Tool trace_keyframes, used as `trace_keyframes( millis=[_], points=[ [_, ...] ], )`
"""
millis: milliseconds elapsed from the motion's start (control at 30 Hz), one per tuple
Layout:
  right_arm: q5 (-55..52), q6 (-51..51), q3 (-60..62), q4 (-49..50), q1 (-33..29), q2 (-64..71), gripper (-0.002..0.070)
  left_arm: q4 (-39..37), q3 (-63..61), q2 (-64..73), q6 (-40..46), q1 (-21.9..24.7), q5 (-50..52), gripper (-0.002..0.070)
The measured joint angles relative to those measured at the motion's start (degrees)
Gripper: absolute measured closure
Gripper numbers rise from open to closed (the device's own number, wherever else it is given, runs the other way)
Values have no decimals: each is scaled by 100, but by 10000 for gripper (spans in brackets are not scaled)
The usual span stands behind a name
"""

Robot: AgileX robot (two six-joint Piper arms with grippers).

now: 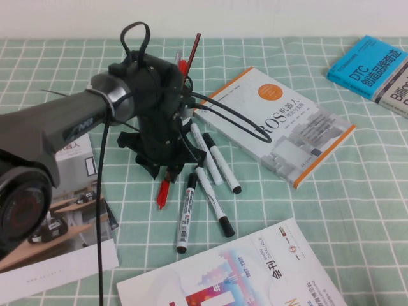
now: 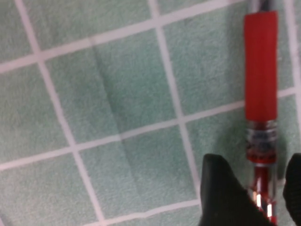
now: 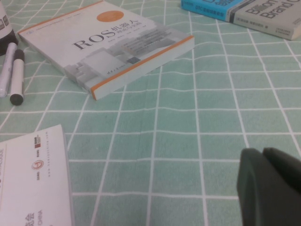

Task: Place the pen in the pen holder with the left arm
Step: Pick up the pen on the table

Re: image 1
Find long black cable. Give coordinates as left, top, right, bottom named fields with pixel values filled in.
left=96, top=113, right=113, bottom=306

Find black camera cable loop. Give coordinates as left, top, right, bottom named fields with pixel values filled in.
left=190, top=91, right=272, bottom=143

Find dark booklet edge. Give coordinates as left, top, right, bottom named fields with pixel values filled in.
left=103, top=200, right=120, bottom=231

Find red gel pen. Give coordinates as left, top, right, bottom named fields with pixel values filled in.
left=156, top=170, right=175, bottom=212

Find black mesh pen holder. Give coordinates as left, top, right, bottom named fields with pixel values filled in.
left=180, top=73, right=194, bottom=128

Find blue DTC book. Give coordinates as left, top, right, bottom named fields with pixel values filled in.
left=326, top=34, right=408, bottom=103

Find short black cable loop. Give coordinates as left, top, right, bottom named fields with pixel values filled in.
left=120, top=21, right=151, bottom=66

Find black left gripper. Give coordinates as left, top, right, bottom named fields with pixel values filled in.
left=108, top=54, right=208, bottom=184

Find robot lab photo brochure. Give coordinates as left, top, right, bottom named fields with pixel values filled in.
left=0, top=132, right=120, bottom=293

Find white ROS textbook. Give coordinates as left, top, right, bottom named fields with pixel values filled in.
left=191, top=66, right=357, bottom=189

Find white marker black cap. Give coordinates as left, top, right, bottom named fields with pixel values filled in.
left=194, top=164, right=237, bottom=238

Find green checkered tablecloth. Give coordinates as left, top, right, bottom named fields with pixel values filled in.
left=0, top=37, right=408, bottom=306

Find white marker black ends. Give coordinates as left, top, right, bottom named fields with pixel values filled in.
left=202, top=132, right=242, bottom=195

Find red and black pencil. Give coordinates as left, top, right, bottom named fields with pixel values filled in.
left=182, top=32, right=202, bottom=84

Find grey Billion book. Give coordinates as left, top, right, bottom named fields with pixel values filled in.
left=374, top=59, right=408, bottom=120

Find white show catalogue magazine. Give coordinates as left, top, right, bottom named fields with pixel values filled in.
left=115, top=217, right=347, bottom=306

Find labelled whiteboard marker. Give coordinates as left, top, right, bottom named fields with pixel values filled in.
left=177, top=173, right=198, bottom=254

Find all white marker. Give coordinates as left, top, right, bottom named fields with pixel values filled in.
left=189, top=123, right=223, bottom=186

